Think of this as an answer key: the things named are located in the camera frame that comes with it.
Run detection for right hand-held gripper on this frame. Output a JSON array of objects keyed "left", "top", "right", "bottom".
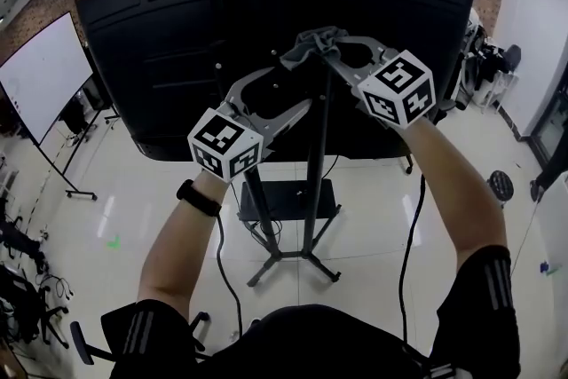
[{"left": 319, "top": 35, "right": 457, "bottom": 131}]

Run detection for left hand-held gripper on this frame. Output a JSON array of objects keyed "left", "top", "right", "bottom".
[{"left": 185, "top": 66, "right": 314, "bottom": 184}]

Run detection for grey cloth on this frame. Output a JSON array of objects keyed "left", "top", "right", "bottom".
[{"left": 280, "top": 26, "right": 351, "bottom": 73}]

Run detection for black TV stand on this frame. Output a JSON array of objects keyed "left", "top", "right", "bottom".
[{"left": 210, "top": 0, "right": 343, "bottom": 288}]

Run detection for person's left forearm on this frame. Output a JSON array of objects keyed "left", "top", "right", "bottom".
[{"left": 136, "top": 170, "right": 232, "bottom": 319}]

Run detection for person's right forearm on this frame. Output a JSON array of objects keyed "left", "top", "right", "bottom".
[{"left": 401, "top": 117, "right": 509, "bottom": 267}]

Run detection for whiteboard on rolling stand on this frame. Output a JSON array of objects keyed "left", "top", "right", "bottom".
[{"left": 0, "top": 12, "right": 99, "bottom": 201}]

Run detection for black wristband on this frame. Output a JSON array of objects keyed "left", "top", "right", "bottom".
[{"left": 176, "top": 178, "right": 223, "bottom": 217}]

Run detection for large black television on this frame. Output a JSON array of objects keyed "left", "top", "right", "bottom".
[{"left": 74, "top": 0, "right": 478, "bottom": 163}]

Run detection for grey office chair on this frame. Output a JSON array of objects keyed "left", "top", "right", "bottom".
[{"left": 455, "top": 55, "right": 478, "bottom": 111}]

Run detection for round black stool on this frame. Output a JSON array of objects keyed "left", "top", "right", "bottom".
[{"left": 486, "top": 170, "right": 516, "bottom": 209}]

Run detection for person's black shirt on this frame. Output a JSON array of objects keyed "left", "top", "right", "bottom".
[{"left": 100, "top": 246, "right": 523, "bottom": 379}]

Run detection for white shelf rack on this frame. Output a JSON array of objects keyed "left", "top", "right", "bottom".
[{"left": 0, "top": 150, "right": 19, "bottom": 201}]

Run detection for black office chair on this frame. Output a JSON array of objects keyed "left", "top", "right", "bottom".
[
  {"left": 69, "top": 310, "right": 209, "bottom": 365},
  {"left": 0, "top": 199, "right": 45, "bottom": 263},
  {"left": 0, "top": 264, "right": 70, "bottom": 350}
]

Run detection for white wire rack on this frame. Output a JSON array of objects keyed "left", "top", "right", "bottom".
[{"left": 472, "top": 70, "right": 520, "bottom": 114}]

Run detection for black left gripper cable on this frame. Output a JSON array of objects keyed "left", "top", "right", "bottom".
[{"left": 216, "top": 215, "right": 244, "bottom": 336}]

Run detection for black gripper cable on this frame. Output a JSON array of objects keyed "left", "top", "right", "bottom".
[
  {"left": 398, "top": 173, "right": 427, "bottom": 345},
  {"left": 216, "top": 215, "right": 244, "bottom": 336}
]

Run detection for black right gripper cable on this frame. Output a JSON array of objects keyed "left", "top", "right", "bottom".
[{"left": 398, "top": 173, "right": 427, "bottom": 345}]

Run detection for black floor cables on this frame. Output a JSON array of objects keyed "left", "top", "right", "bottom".
[{"left": 37, "top": 274, "right": 75, "bottom": 301}]

